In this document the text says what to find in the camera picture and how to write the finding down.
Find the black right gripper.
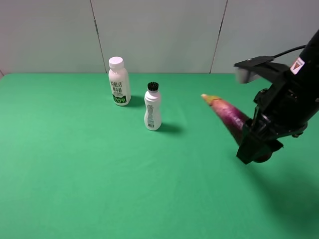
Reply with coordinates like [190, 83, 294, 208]
[236, 62, 314, 164]

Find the purple eggplant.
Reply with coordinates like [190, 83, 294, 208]
[201, 94, 249, 146]

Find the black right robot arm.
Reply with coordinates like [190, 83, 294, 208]
[237, 33, 319, 164]

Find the white bottle with black cap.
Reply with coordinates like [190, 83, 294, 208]
[144, 82, 161, 131]

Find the white milk bottle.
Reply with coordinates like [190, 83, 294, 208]
[108, 56, 131, 106]

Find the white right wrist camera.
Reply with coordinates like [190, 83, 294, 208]
[234, 55, 275, 84]

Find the black camera cable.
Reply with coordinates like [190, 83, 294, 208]
[271, 44, 307, 60]

